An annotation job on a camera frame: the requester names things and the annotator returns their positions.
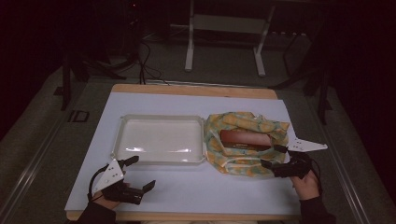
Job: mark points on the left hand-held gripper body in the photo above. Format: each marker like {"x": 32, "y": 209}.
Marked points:
{"x": 109, "y": 177}

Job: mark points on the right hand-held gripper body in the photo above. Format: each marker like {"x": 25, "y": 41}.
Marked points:
{"x": 292, "y": 169}

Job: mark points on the yellow green patterned cloth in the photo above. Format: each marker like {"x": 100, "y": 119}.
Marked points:
{"x": 246, "y": 163}

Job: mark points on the person's right hand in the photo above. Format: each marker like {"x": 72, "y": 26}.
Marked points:
{"x": 306, "y": 186}

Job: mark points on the person's left hand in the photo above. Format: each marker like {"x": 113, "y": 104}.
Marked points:
{"x": 106, "y": 202}

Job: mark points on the brown rectangular box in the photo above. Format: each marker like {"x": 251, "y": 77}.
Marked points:
{"x": 246, "y": 139}

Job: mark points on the white plastic tray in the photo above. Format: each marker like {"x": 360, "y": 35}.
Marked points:
{"x": 160, "y": 140}

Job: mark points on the white table mat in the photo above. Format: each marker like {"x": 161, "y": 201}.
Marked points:
{"x": 186, "y": 189}

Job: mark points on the black metal stand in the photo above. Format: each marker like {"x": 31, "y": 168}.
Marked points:
{"x": 317, "y": 77}
{"x": 71, "y": 71}

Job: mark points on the wooden table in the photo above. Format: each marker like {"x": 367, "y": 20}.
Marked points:
{"x": 193, "y": 90}

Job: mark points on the white metal stand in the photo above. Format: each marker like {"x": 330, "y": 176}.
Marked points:
{"x": 229, "y": 23}

